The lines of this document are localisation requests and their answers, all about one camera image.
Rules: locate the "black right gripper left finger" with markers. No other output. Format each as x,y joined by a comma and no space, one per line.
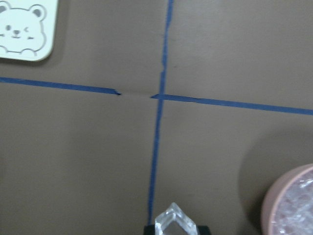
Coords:
149,230

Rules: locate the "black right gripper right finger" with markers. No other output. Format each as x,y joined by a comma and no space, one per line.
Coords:
203,230

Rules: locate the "clear ice cube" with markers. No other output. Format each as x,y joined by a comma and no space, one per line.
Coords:
173,221

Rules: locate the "pink bowl of ice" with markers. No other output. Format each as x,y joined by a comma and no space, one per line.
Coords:
288,205

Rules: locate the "cream bear serving tray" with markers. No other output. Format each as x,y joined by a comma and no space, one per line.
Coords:
27,29

